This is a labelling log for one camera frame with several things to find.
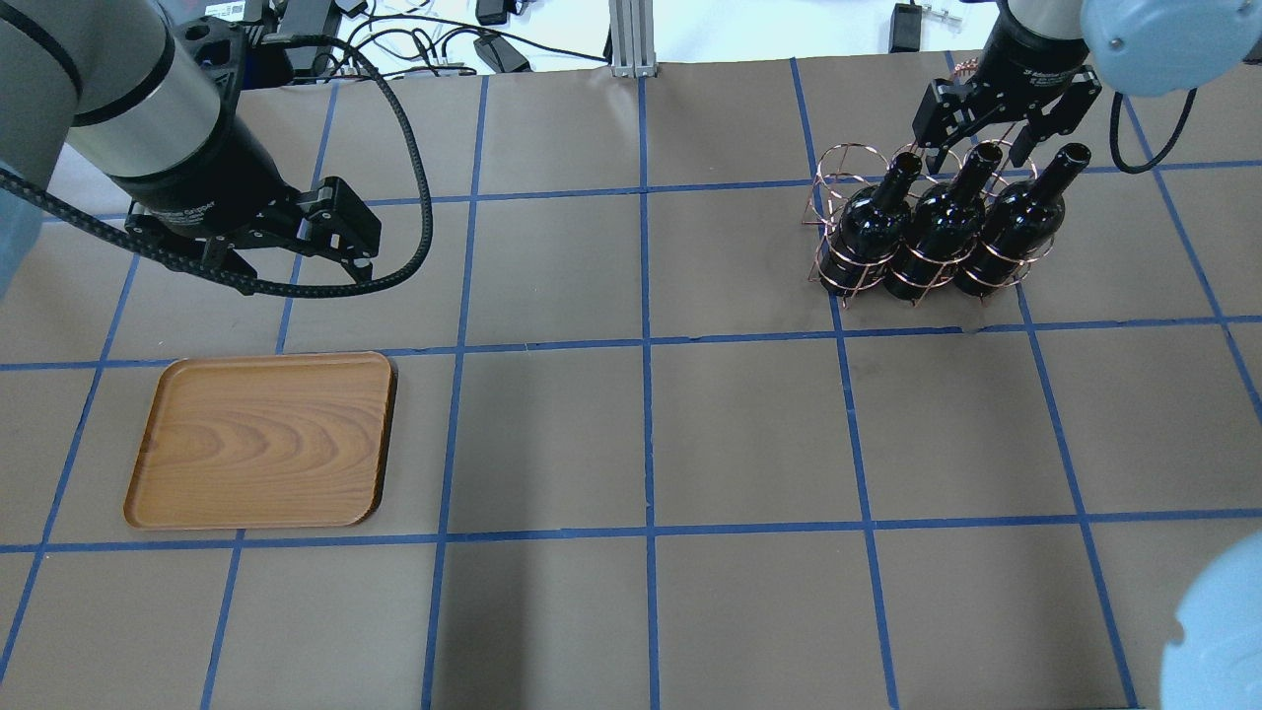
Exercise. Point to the aluminium frame post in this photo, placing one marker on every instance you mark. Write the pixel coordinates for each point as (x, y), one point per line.
(631, 28)

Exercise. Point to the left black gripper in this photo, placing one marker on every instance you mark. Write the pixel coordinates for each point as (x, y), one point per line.
(202, 187)

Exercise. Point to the copper wire bottle basket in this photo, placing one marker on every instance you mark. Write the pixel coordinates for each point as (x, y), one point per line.
(833, 184)

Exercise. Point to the dark wine bottle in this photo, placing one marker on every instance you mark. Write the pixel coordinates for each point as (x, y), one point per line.
(945, 223)
(1024, 218)
(869, 230)

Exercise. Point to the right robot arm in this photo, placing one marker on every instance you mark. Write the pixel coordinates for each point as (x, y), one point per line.
(1155, 48)

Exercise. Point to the wooden tray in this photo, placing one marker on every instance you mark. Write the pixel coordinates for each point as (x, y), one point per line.
(296, 441)

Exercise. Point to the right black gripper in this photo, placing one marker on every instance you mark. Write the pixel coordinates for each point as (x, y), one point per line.
(1027, 66)

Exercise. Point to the black power adapter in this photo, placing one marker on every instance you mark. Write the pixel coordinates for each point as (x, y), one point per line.
(500, 55)

